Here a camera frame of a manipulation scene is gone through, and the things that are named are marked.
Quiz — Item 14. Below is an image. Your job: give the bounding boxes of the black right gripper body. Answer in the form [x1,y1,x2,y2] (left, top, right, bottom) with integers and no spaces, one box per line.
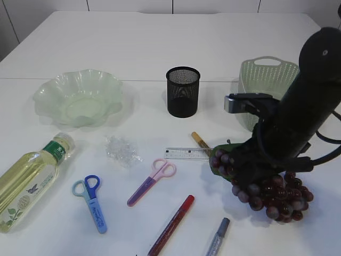
[229,139,313,189]

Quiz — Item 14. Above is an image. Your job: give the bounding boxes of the purple grape bunch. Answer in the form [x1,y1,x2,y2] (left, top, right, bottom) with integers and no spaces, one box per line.
[205,147,314,223]

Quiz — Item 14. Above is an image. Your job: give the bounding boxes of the clear plastic sheet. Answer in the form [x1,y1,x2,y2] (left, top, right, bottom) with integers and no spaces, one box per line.
[105,136,143,168]

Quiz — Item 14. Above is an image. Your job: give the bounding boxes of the blue scissors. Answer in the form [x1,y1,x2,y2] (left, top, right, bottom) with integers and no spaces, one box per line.
[71,174,107,234]

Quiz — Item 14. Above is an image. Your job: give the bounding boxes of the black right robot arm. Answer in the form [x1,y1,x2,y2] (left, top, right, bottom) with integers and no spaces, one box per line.
[224,27,340,189]

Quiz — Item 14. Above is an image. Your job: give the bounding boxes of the gold glitter pen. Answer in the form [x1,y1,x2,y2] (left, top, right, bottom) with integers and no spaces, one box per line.
[191,132,212,157]

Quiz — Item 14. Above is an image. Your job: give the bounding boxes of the clear plastic ruler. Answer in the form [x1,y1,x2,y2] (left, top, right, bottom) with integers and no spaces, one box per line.
[164,148,211,161]

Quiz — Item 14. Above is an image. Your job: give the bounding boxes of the blue glitter pen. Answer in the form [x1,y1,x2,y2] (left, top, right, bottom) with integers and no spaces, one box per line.
[206,218,230,256]

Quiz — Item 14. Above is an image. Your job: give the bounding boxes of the green plastic woven basket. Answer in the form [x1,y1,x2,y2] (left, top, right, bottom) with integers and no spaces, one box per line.
[234,56,301,132]

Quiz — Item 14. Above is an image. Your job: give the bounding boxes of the black mesh pen holder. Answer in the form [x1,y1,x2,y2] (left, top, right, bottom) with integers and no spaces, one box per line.
[166,66,200,118]

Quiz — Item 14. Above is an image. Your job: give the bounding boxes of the red glitter pen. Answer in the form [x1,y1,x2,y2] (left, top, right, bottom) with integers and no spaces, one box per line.
[148,195,195,256]

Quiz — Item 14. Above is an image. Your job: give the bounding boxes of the green wavy glass plate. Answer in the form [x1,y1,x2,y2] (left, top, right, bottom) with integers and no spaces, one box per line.
[33,69,123,127]

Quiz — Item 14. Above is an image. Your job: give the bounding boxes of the pink purple scissors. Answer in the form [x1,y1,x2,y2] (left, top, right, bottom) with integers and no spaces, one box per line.
[126,158,177,207]

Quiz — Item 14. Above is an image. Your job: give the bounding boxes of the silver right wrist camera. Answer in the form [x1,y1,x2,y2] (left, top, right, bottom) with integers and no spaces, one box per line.
[224,93,280,117]

